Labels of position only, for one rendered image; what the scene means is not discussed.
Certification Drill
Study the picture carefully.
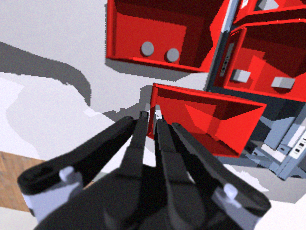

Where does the grey steel disc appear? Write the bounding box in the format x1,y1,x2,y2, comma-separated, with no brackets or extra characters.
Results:
141,41,154,56
166,48,179,62

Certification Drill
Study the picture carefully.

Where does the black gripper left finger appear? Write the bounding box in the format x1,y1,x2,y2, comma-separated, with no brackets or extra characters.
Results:
17,103,150,230

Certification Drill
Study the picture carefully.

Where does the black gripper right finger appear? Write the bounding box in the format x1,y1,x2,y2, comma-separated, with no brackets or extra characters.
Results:
153,105,272,230

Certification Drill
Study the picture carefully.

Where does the red bin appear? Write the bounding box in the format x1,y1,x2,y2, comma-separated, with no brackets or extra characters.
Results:
106,0,230,73
232,0,306,26
147,83,267,158
213,19,306,102

